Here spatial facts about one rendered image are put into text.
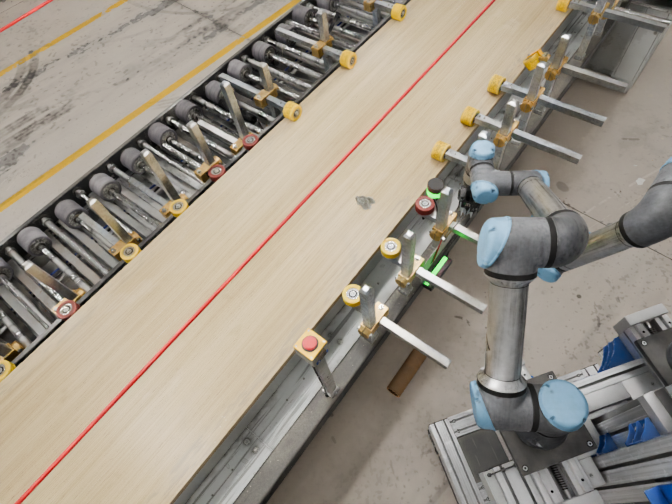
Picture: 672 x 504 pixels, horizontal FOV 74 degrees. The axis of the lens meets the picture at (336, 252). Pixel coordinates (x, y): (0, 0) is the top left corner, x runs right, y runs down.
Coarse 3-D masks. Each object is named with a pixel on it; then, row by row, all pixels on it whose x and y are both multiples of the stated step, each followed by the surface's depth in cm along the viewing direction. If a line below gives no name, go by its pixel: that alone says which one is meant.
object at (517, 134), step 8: (480, 120) 196; (488, 120) 195; (496, 128) 194; (512, 136) 192; (520, 136) 189; (528, 136) 188; (528, 144) 190; (536, 144) 187; (544, 144) 185; (552, 144) 185; (552, 152) 185; (560, 152) 183; (568, 152) 182; (568, 160) 183; (576, 160) 181
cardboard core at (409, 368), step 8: (416, 352) 235; (408, 360) 234; (416, 360) 233; (400, 368) 234; (408, 368) 231; (416, 368) 232; (400, 376) 230; (408, 376) 230; (392, 384) 228; (400, 384) 228; (392, 392) 233; (400, 392) 227
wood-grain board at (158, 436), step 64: (448, 0) 255; (512, 0) 248; (384, 64) 231; (448, 64) 226; (512, 64) 221; (320, 128) 212; (384, 128) 208; (448, 128) 204; (256, 192) 196; (320, 192) 192; (384, 192) 189; (192, 256) 182; (256, 256) 179; (320, 256) 176; (128, 320) 170; (256, 320) 164; (320, 320) 163; (0, 384) 162; (64, 384) 159; (192, 384) 154; (256, 384) 152; (0, 448) 150; (64, 448) 148; (128, 448) 145; (192, 448) 143
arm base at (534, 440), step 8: (520, 432) 121; (528, 432) 118; (536, 432) 115; (528, 440) 120; (536, 440) 120; (544, 440) 116; (552, 440) 116; (560, 440) 117; (536, 448) 121; (544, 448) 119; (552, 448) 119
